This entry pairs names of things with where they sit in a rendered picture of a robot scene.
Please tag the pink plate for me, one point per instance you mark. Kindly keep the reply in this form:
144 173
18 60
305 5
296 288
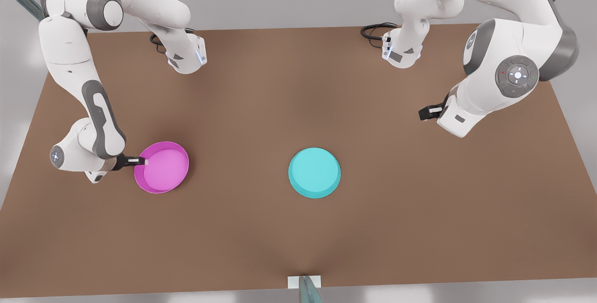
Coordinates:
162 168

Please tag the blue plate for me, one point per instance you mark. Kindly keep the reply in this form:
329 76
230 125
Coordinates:
314 172

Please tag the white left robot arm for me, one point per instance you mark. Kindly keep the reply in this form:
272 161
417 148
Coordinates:
508 51

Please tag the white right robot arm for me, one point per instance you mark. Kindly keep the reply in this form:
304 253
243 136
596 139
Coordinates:
70 60

